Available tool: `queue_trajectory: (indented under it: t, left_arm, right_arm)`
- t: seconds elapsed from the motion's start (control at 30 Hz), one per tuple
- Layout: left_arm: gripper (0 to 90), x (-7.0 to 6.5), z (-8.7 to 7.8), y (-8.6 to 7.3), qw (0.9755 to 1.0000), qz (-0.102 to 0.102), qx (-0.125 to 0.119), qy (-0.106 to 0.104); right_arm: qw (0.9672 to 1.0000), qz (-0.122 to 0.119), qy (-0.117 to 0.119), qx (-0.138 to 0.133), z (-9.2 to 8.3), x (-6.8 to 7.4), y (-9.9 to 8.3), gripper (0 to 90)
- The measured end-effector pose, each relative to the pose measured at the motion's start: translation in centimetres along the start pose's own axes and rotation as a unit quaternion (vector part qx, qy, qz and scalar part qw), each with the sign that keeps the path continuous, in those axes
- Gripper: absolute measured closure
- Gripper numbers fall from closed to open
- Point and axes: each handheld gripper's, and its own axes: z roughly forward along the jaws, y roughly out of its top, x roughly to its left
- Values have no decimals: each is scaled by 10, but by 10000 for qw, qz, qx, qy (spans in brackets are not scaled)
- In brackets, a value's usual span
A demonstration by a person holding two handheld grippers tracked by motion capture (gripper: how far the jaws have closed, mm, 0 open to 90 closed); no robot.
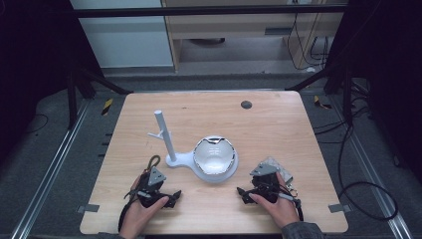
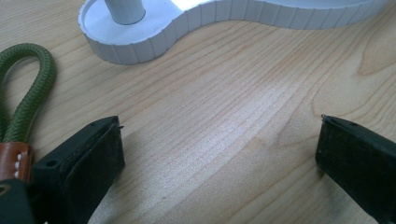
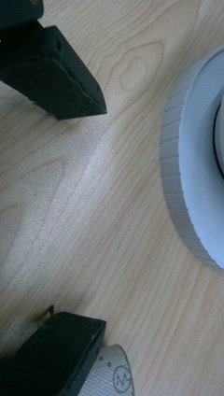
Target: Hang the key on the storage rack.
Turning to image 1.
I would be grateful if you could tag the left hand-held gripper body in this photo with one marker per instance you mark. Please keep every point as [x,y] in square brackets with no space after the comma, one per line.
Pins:
[151,194]

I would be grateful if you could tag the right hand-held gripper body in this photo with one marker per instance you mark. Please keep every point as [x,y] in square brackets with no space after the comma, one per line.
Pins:
[265,186]

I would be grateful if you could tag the white bowl with silver rim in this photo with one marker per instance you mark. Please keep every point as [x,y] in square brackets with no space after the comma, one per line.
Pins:
[214,156]

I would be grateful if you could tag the person's left hand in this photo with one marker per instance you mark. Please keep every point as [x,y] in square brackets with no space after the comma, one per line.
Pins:
[136,215]

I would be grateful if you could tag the person's right hand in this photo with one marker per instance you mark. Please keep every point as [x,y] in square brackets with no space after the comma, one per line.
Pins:
[282,210]

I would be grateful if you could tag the white stand with pole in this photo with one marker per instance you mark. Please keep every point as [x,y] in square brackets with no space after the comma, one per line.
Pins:
[166,139]

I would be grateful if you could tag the yellow black tape strip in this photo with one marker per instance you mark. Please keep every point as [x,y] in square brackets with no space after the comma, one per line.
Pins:
[107,106]
[320,103]

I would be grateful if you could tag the black stand legs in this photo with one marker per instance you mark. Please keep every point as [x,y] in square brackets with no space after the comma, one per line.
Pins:
[346,96]
[72,99]

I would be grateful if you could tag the wooden cabinet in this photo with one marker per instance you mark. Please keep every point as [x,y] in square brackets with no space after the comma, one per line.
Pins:
[232,30]

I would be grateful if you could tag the white cabinet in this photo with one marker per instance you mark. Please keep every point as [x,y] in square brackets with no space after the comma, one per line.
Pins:
[126,36]

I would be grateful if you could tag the black curtain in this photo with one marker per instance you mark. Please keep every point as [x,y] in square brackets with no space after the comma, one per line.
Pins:
[391,66]
[33,66]

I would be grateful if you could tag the grey table bracket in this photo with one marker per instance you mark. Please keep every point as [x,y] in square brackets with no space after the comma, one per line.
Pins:
[339,208]
[88,208]

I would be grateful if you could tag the metal floor rail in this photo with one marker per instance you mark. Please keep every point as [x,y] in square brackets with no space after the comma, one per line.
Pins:
[49,169]
[375,172]

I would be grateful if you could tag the black horizontal frame bar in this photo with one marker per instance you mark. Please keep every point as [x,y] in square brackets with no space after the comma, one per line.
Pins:
[199,11]

